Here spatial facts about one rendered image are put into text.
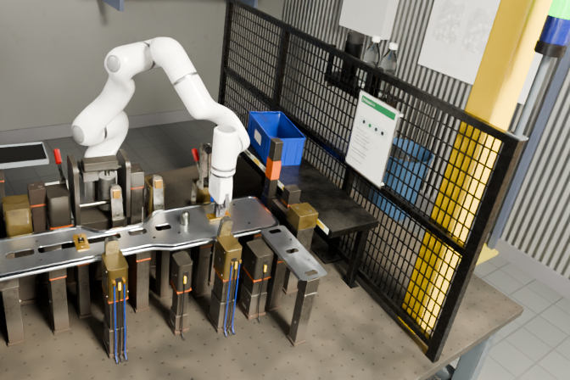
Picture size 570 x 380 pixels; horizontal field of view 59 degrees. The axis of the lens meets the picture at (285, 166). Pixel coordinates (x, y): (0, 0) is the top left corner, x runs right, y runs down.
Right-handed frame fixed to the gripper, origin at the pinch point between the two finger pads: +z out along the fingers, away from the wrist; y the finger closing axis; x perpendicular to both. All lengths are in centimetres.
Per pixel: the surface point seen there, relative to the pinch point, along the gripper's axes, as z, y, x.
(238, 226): 3.0, 7.6, 4.5
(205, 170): -8.5, -14.7, 0.2
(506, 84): -63, 53, 60
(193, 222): 3.0, 0.7, -9.6
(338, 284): 33, 20, 47
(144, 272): 16.0, 5.7, -28.1
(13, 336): 29, 6, -68
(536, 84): -67, 64, 55
